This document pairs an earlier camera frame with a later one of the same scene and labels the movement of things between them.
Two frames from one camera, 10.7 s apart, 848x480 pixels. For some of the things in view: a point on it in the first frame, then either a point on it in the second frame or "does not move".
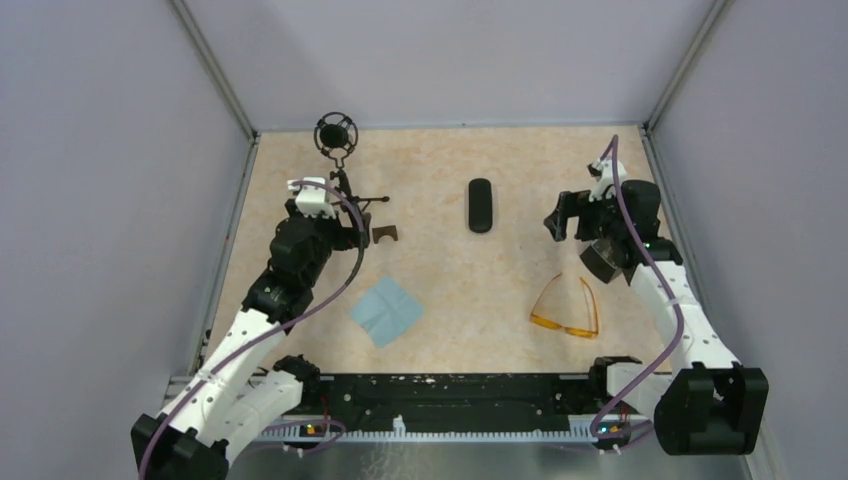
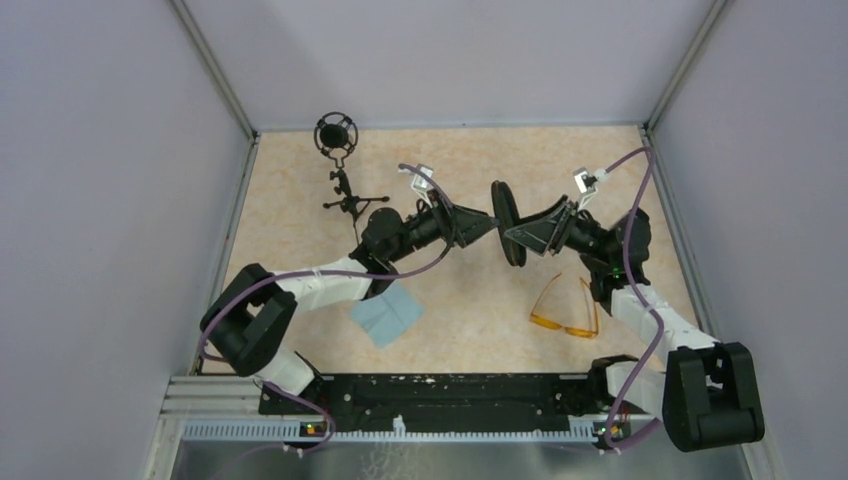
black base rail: (465, 400) does not move
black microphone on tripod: (336, 133) does not move
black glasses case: (480, 218) → (507, 213)
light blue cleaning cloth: (387, 312) does not move
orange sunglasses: (574, 331) does not move
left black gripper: (348, 236) → (459, 226)
